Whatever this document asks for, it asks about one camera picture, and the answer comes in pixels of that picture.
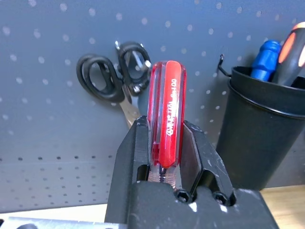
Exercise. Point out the silver peg hook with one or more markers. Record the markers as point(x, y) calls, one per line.
point(145, 65)

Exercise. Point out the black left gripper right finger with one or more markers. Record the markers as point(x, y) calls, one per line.
point(212, 162)

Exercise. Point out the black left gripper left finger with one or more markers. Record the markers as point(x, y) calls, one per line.
point(126, 167)

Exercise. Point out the grey perforated pegboard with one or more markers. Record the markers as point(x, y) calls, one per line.
point(47, 28)

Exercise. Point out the black plastic cup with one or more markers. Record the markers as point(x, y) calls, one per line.
point(262, 94)
point(257, 148)

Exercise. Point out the black cup hook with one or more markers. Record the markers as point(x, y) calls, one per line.
point(220, 64)

